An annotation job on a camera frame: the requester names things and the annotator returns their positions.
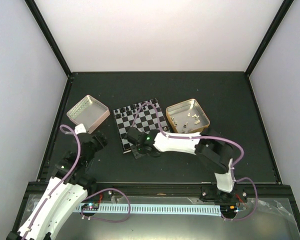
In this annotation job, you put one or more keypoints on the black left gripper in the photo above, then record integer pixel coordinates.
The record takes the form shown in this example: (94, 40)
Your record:
(101, 140)

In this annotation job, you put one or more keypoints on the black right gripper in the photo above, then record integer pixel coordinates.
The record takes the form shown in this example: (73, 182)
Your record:
(136, 154)

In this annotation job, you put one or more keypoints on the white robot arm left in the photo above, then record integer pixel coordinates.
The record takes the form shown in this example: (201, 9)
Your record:
(68, 186)

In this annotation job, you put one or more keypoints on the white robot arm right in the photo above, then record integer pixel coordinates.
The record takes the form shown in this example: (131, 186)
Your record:
(213, 152)

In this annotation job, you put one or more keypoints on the pink metal tin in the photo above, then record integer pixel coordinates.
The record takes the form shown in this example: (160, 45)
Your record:
(90, 112)

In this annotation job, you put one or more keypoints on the black white chessboard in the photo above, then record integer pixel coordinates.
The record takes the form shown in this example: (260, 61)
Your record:
(147, 115)

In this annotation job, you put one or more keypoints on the gold metal tin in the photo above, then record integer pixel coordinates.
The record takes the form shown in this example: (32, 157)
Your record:
(187, 117)

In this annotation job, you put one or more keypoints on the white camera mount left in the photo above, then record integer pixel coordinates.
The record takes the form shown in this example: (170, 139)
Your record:
(80, 129)

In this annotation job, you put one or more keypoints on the black front rail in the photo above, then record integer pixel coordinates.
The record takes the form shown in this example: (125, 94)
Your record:
(207, 191)

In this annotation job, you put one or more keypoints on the white slotted cable duct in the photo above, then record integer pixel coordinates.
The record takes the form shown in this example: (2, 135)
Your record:
(153, 209)

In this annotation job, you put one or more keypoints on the black frame post left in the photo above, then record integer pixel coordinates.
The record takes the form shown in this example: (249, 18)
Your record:
(36, 13)

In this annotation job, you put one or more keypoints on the black frame post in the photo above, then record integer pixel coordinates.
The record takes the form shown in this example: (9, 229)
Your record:
(273, 27)
(36, 13)

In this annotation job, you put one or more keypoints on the black frame post right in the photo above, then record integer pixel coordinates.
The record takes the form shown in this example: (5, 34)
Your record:
(273, 27)

